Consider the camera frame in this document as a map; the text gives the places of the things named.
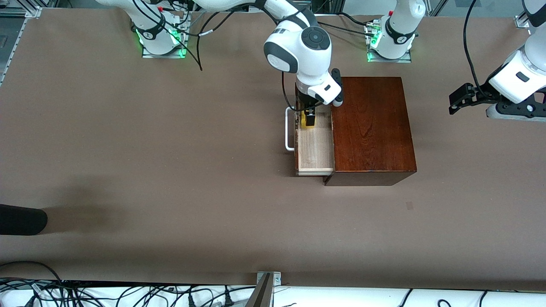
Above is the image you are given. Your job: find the black looped cable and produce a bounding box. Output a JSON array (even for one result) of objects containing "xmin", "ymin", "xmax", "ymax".
[{"xmin": 0, "ymin": 261, "xmax": 64, "ymax": 307}]

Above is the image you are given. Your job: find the aluminium frame rail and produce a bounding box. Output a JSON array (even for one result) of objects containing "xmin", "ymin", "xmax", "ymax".
[{"xmin": 0, "ymin": 0, "xmax": 42, "ymax": 88}]

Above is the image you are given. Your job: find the white lower shelf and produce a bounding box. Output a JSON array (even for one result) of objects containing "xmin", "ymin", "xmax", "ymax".
[{"xmin": 0, "ymin": 279, "xmax": 546, "ymax": 307}]

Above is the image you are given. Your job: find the dark brown wooden cabinet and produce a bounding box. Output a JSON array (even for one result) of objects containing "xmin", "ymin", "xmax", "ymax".
[{"xmin": 323, "ymin": 77, "xmax": 417, "ymax": 186}]

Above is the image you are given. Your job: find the aluminium camera mount post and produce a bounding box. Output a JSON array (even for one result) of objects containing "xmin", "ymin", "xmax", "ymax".
[{"xmin": 244, "ymin": 271, "xmax": 282, "ymax": 307}]

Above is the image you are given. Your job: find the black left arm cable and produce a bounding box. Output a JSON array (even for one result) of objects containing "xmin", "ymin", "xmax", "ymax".
[{"xmin": 463, "ymin": 0, "xmax": 491, "ymax": 98}]

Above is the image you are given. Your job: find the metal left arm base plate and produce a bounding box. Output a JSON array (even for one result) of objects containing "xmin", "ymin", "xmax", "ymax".
[{"xmin": 367, "ymin": 26, "xmax": 412, "ymax": 64}]

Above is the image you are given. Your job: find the yellow cube block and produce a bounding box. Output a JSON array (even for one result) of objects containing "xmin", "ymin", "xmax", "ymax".
[{"xmin": 300, "ymin": 111, "xmax": 319, "ymax": 129}]

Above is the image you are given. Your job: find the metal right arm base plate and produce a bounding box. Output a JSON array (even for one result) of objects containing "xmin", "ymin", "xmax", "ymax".
[{"xmin": 142, "ymin": 12, "xmax": 189, "ymax": 59}]

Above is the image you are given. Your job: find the brown table cover sheet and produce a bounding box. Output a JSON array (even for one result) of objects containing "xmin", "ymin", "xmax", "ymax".
[{"xmin": 0, "ymin": 8, "xmax": 546, "ymax": 291}]

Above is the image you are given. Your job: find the black ribbed cylindrical object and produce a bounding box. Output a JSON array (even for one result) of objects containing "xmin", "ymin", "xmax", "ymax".
[{"xmin": 0, "ymin": 204, "xmax": 48, "ymax": 236}]

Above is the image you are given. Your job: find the light wood drawer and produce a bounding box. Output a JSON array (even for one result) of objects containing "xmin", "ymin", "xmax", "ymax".
[{"xmin": 285, "ymin": 107, "xmax": 336, "ymax": 176}]

